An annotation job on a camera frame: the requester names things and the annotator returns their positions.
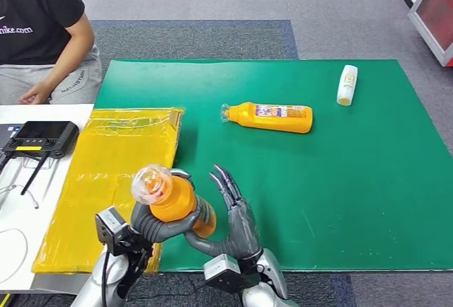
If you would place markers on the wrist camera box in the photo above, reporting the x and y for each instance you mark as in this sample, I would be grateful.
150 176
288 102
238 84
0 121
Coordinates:
221 269
109 227

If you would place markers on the white bottle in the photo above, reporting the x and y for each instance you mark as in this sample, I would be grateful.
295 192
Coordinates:
346 84

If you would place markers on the grey laptop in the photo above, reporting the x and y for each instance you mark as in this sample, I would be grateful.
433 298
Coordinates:
5 132

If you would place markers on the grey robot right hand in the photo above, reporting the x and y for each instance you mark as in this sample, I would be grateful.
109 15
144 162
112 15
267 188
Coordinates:
244 230

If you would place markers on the yellow plastic bag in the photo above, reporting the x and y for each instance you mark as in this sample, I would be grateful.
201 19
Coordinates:
95 187

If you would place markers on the orange bottle with label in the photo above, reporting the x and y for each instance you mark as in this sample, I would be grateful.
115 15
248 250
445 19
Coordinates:
173 199
270 123

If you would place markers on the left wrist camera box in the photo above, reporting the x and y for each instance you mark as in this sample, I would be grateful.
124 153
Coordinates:
109 227

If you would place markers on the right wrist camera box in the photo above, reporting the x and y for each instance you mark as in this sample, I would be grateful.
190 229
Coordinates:
221 269

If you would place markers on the white and red cabinet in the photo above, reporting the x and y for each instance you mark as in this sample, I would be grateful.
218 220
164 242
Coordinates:
439 9

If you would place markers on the person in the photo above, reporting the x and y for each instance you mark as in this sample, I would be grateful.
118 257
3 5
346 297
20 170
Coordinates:
35 7

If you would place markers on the person's forearm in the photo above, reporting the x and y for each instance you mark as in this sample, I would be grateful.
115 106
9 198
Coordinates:
67 61

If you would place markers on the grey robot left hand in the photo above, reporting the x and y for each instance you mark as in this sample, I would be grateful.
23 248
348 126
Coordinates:
152 230

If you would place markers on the green mat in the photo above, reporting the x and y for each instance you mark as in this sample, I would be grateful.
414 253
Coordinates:
353 192

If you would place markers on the person's hand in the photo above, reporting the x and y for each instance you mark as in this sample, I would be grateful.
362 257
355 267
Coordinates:
35 95

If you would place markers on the black remote controller with antennas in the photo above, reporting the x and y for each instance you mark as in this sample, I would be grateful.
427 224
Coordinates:
44 134

